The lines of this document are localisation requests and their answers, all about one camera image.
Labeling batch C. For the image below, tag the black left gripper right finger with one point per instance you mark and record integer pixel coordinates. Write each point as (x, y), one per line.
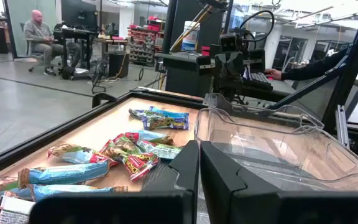
(244, 205)

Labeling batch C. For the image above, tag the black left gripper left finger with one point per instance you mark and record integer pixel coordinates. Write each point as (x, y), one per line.
(166, 205)

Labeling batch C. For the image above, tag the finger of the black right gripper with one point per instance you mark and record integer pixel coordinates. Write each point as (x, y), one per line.
(204, 65)
(256, 60)

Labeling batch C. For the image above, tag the red green snack bag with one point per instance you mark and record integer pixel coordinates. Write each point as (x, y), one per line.
(140, 165)

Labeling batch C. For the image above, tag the green white granola bar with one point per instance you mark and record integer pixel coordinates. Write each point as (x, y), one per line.
(162, 151)

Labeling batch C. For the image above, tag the blue red granola bar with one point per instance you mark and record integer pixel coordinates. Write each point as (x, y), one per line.
(146, 136)

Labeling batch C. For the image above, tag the red green granola bar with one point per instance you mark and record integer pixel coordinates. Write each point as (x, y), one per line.
(118, 148)

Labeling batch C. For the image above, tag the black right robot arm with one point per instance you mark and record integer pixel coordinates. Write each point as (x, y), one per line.
(230, 88)

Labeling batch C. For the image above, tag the black backlit keyboard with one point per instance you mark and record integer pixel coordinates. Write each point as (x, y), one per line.
(256, 79)

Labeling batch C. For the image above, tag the person's hand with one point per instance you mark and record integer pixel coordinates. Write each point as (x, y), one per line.
(272, 74)

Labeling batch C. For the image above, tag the blue white canister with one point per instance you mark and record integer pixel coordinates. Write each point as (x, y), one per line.
(191, 35)

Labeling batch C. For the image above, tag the dark panel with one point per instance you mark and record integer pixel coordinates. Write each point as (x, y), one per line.
(210, 28)

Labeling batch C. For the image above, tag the person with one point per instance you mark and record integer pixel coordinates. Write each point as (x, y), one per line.
(40, 37)
(312, 68)

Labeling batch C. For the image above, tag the shelf with red bins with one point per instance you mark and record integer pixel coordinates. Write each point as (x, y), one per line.
(143, 43)

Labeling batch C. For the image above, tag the black waste bin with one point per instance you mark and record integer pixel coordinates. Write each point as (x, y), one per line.
(118, 63)

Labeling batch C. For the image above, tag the wooden desk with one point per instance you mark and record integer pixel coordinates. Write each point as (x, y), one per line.
(110, 41)

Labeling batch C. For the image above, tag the silver metal bar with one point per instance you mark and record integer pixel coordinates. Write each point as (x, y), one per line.
(342, 127)

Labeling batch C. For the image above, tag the black office desk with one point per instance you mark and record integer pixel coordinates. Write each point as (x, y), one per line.
(79, 34)

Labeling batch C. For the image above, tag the black monitor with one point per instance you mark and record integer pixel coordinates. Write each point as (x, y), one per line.
(79, 14)

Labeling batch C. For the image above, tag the office chair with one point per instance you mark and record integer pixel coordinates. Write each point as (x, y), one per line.
(27, 53)

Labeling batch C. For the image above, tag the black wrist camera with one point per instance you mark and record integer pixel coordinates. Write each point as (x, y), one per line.
(228, 43)

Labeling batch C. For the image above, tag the grey metal bracket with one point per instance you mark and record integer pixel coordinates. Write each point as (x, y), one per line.
(214, 100)

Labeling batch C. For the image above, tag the black rig frame beam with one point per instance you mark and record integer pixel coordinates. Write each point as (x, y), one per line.
(353, 62)

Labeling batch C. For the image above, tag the black aluminium table frame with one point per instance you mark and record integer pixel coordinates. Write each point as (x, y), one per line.
(57, 131)

